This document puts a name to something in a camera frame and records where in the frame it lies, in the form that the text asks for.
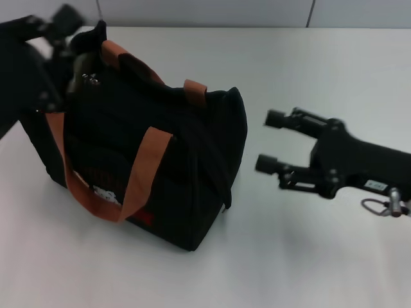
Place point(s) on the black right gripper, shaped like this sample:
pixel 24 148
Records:
pixel 359 160

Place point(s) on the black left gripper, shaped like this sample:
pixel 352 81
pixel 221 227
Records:
pixel 19 70

